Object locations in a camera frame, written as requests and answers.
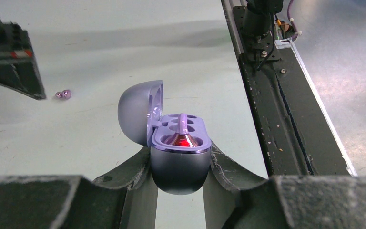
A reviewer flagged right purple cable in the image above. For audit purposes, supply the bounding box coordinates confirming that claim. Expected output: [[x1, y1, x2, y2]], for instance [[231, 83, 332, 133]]
[[286, 0, 302, 42]]

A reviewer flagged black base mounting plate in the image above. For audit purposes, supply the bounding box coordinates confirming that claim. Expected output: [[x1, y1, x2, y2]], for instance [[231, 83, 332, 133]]
[[230, 5, 357, 176]]

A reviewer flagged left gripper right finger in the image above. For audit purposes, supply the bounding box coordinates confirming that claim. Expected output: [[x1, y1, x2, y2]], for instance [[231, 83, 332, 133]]
[[203, 145, 366, 229]]

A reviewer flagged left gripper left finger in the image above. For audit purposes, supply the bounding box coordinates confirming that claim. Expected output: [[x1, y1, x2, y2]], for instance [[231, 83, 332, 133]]
[[0, 147, 158, 229]]

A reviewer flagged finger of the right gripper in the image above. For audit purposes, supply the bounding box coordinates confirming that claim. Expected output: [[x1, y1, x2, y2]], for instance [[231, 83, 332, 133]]
[[0, 18, 47, 100]]

